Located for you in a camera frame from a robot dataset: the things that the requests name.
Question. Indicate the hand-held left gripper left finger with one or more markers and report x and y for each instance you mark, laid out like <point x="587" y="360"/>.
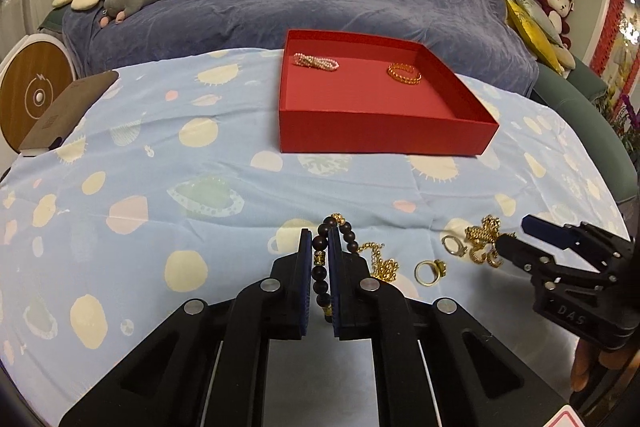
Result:
<point x="305" y="257"/>

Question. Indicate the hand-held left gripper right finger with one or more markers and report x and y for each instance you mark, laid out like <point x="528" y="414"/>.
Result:
<point x="336" y="257"/>

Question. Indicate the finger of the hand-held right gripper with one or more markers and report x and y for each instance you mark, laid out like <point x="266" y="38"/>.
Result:
<point x="520" y="252"/>
<point x="545" y="229"/>

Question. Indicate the gold hoop earring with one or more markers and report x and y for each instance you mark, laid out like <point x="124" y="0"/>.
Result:
<point x="477" y="257"/>
<point x="496" y="261"/>

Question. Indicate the red cardboard box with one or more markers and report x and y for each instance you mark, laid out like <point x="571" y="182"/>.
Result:
<point x="375" y="127"/>

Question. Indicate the person's right hand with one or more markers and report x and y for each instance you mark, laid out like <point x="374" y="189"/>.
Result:
<point x="582" y="367"/>

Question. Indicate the green sofa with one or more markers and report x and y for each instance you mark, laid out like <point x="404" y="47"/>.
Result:
<point x="575" y="107"/>

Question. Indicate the light blue printed tablecloth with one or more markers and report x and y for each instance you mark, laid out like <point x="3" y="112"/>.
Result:
<point x="200" y="187"/>

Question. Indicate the purple flower bouquet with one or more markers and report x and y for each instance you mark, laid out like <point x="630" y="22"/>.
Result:
<point x="622" y="112"/>

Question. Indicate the beige cushion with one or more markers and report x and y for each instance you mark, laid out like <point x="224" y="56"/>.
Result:
<point x="565" y="57"/>

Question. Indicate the gold cushion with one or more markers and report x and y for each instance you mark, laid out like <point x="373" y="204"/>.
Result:
<point x="530" y="32"/>

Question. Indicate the silver cushion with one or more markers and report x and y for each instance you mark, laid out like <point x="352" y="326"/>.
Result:
<point x="537" y="9"/>

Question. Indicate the brown flat pad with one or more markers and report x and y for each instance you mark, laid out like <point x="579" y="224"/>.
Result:
<point x="70" y="107"/>

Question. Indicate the round wooden white side table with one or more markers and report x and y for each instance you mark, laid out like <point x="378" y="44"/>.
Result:
<point x="30" y="77"/>

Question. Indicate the red paper wall hanging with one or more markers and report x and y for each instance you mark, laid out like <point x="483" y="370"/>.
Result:
<point x="612" y="7"/>

